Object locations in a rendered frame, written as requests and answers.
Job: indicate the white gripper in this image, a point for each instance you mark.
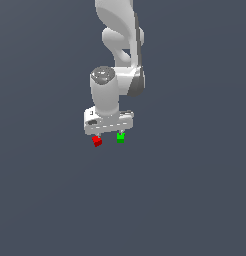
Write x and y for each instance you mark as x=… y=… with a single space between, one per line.
x=108 y=123

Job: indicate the green cube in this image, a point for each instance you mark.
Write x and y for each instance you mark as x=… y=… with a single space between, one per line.
x=120 y=137

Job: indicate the red cube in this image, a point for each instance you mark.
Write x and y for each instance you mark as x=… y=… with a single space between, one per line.
x=97 y=141

